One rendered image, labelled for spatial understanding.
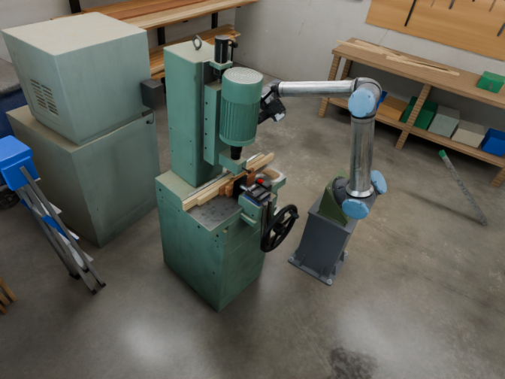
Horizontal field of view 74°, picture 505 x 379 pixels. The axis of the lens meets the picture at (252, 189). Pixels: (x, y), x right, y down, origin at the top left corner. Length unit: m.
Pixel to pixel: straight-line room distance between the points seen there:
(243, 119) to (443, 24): 3.34
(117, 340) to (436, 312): 2.15
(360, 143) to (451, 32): 2.93
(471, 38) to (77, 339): 4.45
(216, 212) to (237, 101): 0.55
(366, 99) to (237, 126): 0.59
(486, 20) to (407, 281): 2.82
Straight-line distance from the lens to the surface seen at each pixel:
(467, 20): 4.51
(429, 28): 4.56
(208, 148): 1.74
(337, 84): 1.86
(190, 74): 1.59
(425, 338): 2.71
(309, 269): 2.64
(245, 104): 1.47
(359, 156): 1.80
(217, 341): 2.29
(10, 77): 2.94
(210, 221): 1.62
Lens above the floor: 2.10
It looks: 42 degrees down
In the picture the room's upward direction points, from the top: 8 degrees clockwise
